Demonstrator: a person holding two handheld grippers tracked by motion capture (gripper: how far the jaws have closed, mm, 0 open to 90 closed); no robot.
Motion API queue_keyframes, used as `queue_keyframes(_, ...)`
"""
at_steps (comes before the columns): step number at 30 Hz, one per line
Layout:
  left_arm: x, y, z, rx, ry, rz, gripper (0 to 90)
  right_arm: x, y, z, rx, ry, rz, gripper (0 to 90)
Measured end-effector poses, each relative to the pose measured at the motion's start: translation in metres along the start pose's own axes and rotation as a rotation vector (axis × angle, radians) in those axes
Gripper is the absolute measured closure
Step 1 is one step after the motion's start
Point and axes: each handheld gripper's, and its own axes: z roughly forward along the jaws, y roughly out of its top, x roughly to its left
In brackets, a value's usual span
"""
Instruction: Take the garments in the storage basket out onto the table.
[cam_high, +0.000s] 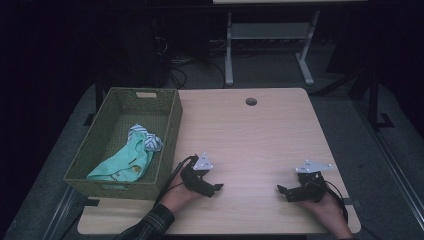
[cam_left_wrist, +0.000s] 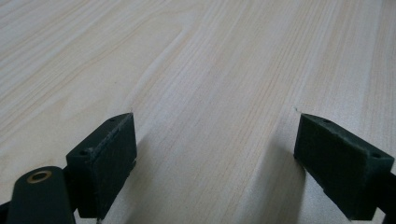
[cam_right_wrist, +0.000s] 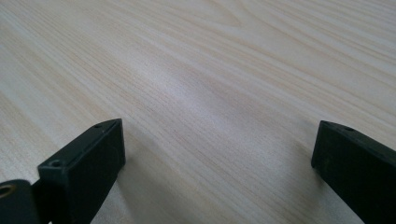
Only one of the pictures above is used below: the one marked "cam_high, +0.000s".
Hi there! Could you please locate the person's right hand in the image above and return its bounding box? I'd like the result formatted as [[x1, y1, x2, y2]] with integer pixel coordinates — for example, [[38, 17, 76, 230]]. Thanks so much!
[[298, 192, 354, 240]]

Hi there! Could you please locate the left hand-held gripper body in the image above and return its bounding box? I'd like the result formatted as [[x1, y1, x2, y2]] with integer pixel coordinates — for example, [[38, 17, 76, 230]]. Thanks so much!
[[181, 152, 215, 193]]

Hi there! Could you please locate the black metal floor stand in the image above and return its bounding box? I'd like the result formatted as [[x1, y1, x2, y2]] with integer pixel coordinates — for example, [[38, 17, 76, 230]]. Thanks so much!
[[309, 66, 396, 132]]

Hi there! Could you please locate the person's left hand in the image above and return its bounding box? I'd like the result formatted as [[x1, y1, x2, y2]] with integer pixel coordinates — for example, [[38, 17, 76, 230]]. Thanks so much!
[[159, 173, 204, 214]]

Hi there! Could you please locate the right hand-held gripper black cable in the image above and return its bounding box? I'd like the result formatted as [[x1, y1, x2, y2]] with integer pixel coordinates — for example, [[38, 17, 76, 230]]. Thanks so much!
[[319, 179, 350, 224]]

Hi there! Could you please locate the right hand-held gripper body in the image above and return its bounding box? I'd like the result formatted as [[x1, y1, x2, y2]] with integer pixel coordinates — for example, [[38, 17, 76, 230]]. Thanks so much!
[[293, 159, 334, 203]]

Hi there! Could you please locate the tangle of dark floor cables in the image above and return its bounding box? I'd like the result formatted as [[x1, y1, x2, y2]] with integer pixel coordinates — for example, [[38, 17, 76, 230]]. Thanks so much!
[[153, 36, 228, 89]]

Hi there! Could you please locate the grey metal stand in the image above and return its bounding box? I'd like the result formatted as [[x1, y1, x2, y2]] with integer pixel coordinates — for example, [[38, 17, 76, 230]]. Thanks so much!
[[224, 9, 321, 87]]

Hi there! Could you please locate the metal floor rail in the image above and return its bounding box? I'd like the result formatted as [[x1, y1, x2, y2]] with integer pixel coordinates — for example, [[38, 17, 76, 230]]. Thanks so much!
[[353, 99, 424, 231]]

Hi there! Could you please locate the green woven basket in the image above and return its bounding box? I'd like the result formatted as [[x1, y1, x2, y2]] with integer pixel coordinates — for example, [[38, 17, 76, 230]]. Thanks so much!
[[63, 87, 184, 202]]

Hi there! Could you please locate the grey tape strip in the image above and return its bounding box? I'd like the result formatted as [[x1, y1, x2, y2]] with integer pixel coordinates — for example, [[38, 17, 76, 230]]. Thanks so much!
[[342, 197, 363, 209]]

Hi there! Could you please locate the mint green baby garment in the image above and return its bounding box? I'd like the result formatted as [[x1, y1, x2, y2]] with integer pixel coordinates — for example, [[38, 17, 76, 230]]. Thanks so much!
[[86, 124, 164, 184]]

